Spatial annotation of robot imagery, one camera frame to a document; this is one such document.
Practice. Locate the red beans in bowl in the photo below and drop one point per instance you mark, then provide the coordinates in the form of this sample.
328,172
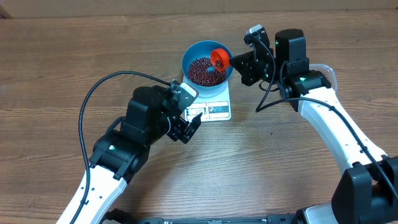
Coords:
202,72

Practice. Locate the white digital kitchen scale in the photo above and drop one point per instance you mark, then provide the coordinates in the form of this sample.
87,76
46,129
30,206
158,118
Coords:
213,103

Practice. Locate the red measuring scoop blue handle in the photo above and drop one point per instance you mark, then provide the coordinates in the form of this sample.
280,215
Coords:
220,59

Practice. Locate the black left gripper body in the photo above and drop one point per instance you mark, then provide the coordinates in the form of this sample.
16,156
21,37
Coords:
175,128

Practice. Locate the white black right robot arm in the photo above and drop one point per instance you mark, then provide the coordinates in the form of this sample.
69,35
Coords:
367,190

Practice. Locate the blue plastic bowl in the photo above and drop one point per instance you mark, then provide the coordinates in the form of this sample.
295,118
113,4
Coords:
203,49

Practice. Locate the clear container of red beans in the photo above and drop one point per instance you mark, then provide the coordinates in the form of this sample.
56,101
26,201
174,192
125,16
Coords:
328,72

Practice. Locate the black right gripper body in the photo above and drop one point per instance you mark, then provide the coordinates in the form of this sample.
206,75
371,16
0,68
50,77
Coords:
266,69

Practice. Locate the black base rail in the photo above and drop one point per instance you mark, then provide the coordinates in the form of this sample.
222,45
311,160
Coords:
117,216

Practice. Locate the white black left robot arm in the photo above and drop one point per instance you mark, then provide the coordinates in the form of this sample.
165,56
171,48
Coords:
152,112

